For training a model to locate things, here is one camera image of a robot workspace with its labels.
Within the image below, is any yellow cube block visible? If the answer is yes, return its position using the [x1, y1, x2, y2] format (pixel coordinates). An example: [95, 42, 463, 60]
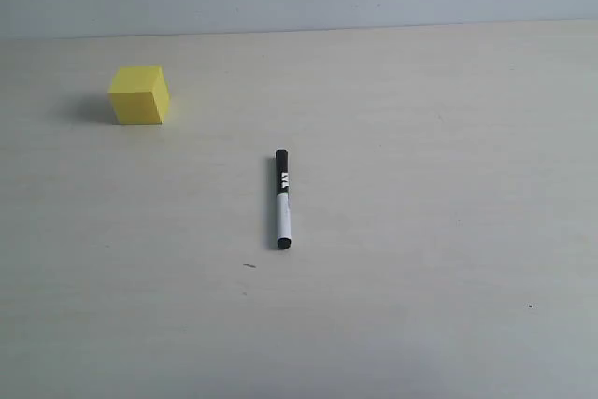
[108, 65, 170, 125]

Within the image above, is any black and white marker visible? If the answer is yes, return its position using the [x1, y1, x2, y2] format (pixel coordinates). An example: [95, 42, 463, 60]
[275, 149, 292, 250]

